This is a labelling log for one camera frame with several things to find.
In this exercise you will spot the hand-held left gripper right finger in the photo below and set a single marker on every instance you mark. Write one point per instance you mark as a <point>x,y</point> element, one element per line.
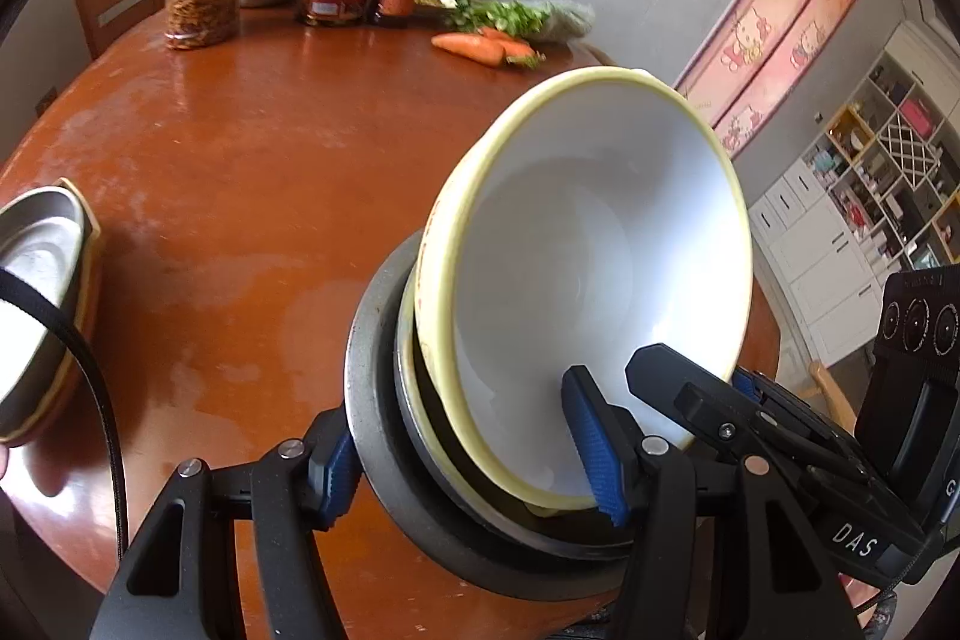
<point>592,452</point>

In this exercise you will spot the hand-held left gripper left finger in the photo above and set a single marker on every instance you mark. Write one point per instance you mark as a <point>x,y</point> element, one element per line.
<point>341,471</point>

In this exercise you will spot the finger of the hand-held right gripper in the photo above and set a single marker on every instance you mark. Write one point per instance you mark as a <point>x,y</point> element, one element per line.
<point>746,381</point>
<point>675,377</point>

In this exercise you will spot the small steel bowl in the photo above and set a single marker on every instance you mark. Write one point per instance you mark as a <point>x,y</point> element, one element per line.
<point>424,411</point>

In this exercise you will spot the large steel basin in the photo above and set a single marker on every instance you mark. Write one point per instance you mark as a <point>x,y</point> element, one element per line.
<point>371,370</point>

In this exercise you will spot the yellow and white bowl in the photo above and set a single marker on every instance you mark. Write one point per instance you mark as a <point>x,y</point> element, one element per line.
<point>585,235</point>

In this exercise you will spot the yellow shell-shaped plate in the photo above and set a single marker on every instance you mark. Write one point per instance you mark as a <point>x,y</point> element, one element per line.
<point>91,250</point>

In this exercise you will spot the round metal pan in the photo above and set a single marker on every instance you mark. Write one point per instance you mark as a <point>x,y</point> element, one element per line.
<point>30,265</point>

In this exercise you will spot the light wooden chair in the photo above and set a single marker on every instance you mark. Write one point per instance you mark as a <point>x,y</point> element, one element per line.
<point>825,377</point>

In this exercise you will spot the white shelf unit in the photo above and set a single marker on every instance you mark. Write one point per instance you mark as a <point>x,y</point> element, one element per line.
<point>900,145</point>

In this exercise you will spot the round-back wooden chair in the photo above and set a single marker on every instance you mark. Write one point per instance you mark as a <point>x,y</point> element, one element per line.
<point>600,55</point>

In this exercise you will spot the pink cartoon door curtain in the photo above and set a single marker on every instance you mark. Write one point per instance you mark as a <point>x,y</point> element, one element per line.
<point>772,25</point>

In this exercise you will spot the carrot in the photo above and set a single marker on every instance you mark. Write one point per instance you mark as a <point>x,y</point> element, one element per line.
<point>469,48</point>
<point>510,44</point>

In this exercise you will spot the leafy green herbs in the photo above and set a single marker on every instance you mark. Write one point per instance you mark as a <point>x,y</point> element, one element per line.
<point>502,16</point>

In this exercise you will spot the low wall outlet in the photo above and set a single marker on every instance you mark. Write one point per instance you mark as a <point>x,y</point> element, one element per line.
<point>46,102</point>

